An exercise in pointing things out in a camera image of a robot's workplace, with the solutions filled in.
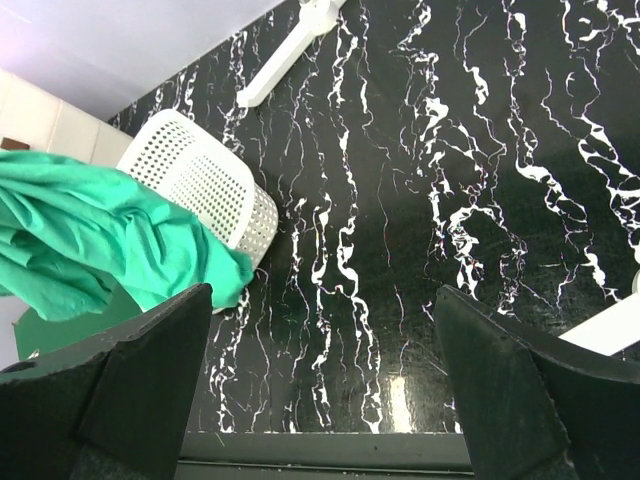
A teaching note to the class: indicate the green tank top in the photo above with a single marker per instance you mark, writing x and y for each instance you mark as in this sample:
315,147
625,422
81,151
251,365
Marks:
72,232

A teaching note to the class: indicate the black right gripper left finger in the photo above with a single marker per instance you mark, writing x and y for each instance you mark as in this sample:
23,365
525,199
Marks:
112,406

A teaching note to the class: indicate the white drawer cabinet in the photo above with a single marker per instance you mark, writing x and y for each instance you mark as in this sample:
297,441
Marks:
38,120

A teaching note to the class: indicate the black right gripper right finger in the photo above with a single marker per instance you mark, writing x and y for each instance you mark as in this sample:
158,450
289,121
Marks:
533,406

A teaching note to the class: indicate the white perforated plastic basket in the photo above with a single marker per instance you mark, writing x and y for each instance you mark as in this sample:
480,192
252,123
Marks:
179,160

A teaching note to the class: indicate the silver clothes rack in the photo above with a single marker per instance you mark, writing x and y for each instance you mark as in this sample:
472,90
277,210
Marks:
606,333

